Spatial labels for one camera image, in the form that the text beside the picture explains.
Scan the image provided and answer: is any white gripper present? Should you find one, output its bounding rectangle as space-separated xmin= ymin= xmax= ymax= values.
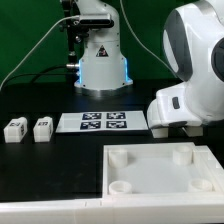
xmin=147 ymin=83 xmax=202 ymax=129

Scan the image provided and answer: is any white square tabletop part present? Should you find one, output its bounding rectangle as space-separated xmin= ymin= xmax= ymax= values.
xmin=103 ymin=142 xmax=224 ymax=197

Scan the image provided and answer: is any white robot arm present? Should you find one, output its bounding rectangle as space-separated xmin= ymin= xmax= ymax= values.
xmin=75 ymin=0 xmax=224 ymax=129

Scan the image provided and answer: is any white sheet with markers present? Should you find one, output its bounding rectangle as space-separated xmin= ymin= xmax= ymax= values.
xmin=56 ymin=111 xmax=148 ymax=133

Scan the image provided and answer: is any white L-shaped fence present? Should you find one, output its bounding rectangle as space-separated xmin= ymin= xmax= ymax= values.
xmin=0 ymin=145 xmax=224 ymax=224

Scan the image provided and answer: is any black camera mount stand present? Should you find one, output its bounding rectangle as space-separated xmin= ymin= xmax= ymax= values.
xmin=59 ymin=0 xmax=93 ymax=83

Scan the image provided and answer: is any black cable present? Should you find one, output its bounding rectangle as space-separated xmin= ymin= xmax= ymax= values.
xmin=0 ymin=64 xmax=76 ymax=89

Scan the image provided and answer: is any white cable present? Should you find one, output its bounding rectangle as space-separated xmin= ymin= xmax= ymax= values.
xmin=0 ymin=0 xmax=178 ymax=91

